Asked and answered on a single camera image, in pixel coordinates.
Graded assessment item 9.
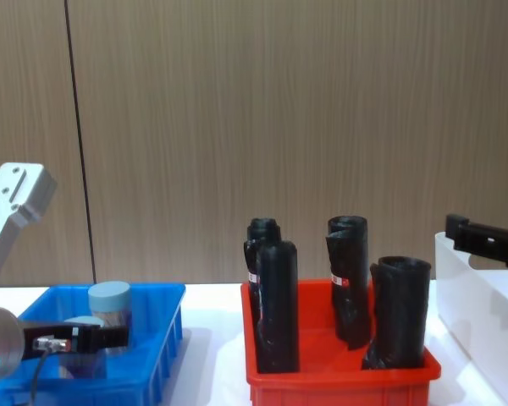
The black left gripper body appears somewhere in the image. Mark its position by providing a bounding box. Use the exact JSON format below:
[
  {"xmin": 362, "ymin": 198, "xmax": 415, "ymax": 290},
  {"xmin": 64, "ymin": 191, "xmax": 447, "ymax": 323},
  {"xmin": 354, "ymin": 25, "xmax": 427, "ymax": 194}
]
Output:
[{"xmin": 19, "ymin": 321, "xmax": 81, "ymax": 362}]

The blue plastic bin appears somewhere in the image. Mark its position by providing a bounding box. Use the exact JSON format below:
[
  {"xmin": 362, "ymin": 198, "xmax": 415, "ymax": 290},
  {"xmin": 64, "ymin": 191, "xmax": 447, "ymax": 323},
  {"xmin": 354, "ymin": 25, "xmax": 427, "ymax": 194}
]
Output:
[{"xmin": 0, "ymin": 282, "xmax": 187, "ymax": 406}]

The white plastic bin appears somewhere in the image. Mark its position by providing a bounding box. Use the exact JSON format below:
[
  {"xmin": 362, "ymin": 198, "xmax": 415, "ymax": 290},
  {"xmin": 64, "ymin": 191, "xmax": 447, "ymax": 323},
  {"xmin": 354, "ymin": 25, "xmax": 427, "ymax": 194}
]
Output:
[{"xmin": 433, "ymin": 229, "xmax": 508, "ymax": 406}]

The black bag roll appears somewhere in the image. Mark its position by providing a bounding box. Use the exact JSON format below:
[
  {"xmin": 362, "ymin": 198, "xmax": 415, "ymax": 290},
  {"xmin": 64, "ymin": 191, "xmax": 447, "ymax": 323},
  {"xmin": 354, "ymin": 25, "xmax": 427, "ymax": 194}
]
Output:
[
  {"xmin": 324, "ymin": 215, "xmax": 372, "ymax": 352},
  {"xmin": 242, "ymin": 216, "xmax": 283, "ymax": 327},
  {"xmin": 255, "ymin": 239, "xmax": 301, "ymax": 375},
  {"xmin": 360, "ymin": 255, "xmax": 433, "ymax": 371}
]

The red plastic bin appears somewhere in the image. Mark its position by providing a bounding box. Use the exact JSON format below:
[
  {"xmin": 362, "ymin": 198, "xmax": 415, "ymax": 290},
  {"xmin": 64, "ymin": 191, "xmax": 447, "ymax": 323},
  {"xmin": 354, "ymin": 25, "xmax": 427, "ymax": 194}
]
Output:
[{"xmin": 240, "ymin": 278, "xmax": 443, "ymax": 406}]

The thin grey gripper cable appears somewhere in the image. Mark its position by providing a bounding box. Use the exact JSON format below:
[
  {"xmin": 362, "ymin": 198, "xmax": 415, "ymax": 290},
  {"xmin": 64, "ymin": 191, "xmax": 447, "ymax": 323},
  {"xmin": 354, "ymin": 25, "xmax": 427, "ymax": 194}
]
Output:
[{"xmin": 28, "ymin": 347, "xmax": 57, "ymax": 406}]

